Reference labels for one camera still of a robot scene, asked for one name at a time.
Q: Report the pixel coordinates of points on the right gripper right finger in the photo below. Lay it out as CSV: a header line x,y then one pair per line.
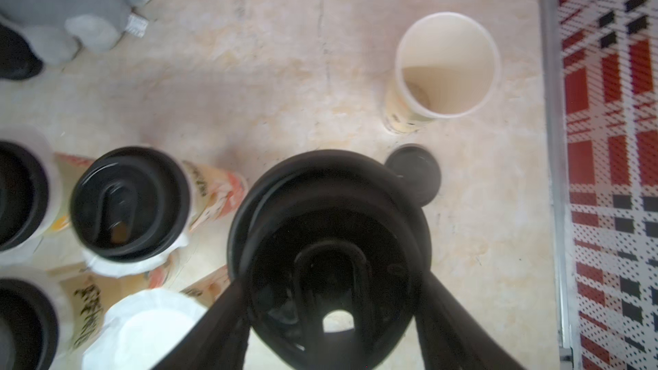
x,y
449,337

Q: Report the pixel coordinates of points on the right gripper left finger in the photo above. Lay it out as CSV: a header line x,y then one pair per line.
x,y
220,338

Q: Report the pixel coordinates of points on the black cup lid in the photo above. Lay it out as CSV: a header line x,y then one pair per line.
x,y
29,326
331,247
24,195
131,204
418,169

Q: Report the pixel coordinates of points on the paper milk tea cup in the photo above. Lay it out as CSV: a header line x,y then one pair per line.
x,y
71,169

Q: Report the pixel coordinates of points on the black glasses case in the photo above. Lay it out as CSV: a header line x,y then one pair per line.
x,y
18,62

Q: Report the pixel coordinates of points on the grey husky plush toy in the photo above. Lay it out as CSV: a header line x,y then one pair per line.
x,y
56,30

